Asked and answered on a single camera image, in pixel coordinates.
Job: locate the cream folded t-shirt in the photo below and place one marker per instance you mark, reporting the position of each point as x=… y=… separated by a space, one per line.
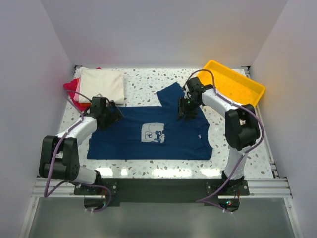
x=109 y=83

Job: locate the yellow plastic tray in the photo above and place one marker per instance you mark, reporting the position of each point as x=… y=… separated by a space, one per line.
x=234 y=85

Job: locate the pink folded t-shirt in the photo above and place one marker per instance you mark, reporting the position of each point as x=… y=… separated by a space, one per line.
x=78 y=98

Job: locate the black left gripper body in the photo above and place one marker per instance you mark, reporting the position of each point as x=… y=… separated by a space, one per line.
x=108 y=120

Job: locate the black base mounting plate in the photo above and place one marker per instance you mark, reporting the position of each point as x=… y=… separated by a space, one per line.
x=147 y=190

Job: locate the red folded t-shirt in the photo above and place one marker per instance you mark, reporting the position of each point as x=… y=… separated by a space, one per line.
x=70 y=88

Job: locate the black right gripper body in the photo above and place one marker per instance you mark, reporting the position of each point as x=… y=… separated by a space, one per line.
x=191 y=107

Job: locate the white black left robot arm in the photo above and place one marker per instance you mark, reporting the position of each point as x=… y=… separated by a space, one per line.
x=59 y=155

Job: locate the blue Mickey t-shirt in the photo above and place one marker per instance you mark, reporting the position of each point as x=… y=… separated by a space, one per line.
x=153 y=132

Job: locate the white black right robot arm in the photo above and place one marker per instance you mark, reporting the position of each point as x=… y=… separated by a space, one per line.
x=241 y=124

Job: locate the aluminium frame rail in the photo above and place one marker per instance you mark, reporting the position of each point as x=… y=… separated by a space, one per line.
x=257 y=188

